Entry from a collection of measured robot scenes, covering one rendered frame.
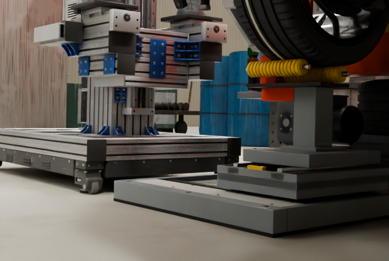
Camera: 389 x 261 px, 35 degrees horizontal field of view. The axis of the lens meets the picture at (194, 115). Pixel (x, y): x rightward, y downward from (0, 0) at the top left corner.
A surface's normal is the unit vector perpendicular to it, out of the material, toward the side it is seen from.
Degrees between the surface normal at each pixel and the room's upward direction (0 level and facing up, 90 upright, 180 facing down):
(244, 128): 90
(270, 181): 90
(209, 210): 90
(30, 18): 90
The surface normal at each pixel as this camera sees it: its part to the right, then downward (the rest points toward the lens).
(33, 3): 0.58, 0.02
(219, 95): -0.35, 0.00
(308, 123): -0.76, -0.01
